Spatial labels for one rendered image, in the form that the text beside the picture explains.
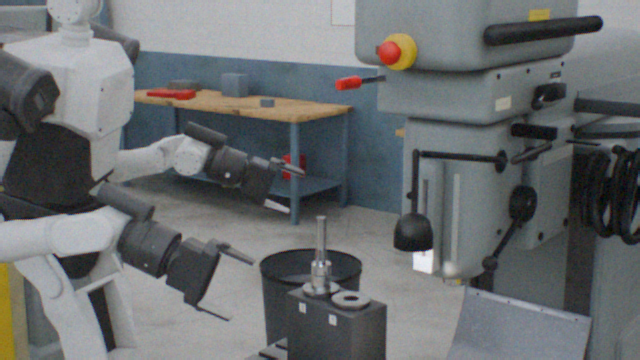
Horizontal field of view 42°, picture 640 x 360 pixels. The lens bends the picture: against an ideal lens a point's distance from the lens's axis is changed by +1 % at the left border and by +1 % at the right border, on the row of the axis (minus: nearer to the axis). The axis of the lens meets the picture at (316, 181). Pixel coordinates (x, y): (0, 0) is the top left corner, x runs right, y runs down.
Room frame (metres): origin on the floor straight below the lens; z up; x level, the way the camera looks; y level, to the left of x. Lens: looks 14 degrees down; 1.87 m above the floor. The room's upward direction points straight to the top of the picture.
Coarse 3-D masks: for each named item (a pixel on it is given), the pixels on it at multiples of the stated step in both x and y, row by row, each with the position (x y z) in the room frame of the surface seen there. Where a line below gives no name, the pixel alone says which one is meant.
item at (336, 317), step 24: (336, 288) 1.84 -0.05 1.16; (288, 312) 1.84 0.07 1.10; (312, 312) 1.78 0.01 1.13; (336, 312) 1.73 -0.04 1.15; (360, 312) 1.72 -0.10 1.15; (384, 312) 1.77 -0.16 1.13; (288, 336) 1.84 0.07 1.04; (312, 336) 1.78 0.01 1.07; (336, 336) 1.73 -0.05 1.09; (360, 336) 1.71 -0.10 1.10; (384, 336) 1.77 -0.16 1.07
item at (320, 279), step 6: (312, 270) 1.84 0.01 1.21; (318, 270) 1.83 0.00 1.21; (324, 270) 1.83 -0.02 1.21; (330, 270) 1.84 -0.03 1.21; (312, 276) 1.84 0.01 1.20; (318, 276) 1.83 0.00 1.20; (324, 276) 1.83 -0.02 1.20; (330, 276) 1.84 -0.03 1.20; (312, 282) 1.84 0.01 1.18; (318, 282) 1.83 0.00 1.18; (324, 282) 1.83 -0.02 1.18; (330, 282) 1.84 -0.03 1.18; (312, 288) 1.84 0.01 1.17; (318, 288) 1.83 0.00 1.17; (324, 288) 1.83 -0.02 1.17; (330, 288) 1.84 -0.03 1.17
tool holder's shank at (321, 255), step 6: (318, 216) 1.85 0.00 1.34; (324, 216) 1.85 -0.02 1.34; (318, 222) 1.84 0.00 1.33; (324, 222) 1.84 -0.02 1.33; (318, 228) 1.84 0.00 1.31; (324, 228) 1.84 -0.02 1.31; (318, 234) 1.84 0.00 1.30; (324, 234) 1.84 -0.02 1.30; (318, 240) 1.84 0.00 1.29; (324, 240) 1.84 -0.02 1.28; (318, 246) 1.84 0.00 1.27; (324, 246) 1.84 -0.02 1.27; (318, 252) 1.84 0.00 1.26; (324, 252) 1.84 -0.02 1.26; (318, 258) 1.83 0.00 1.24; (324, 258) 1.83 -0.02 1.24
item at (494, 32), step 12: (504, 24) 1.35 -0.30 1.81; (516, 24) 1.38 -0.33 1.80; (528, 24) 1.41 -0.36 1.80; (540, 24) 1.45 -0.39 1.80; (552, 24) 1.48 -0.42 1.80; (564, 24) 1.52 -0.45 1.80; (576, 24) 1.56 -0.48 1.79; (588, 24) 1.61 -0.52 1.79; (600, 24) 1.66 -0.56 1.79; (492, 36) 1.33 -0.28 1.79; (504, 36) 1.33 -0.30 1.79; (516, 36) 1.37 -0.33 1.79; (528, 36) 1.40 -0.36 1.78; (540, 36) 1.45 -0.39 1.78; (552, 36) 1.49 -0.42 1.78; (564, 36) 1.55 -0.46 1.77
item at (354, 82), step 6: (348, 78) 1.44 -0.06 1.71; (354, 78) 1.45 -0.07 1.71; (360, 78) 1.48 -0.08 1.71; (366, 78) 1.49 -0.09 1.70; (372, 78) 1.50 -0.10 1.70; (378, 78) 1.52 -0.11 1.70; (384, 78) 1.53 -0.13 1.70; (336, 84) 1.43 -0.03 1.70; (342, 84) 1.43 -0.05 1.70; (348, 84) 1.43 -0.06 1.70; (354, 84) 1.45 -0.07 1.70; (360, 84) 1.46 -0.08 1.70
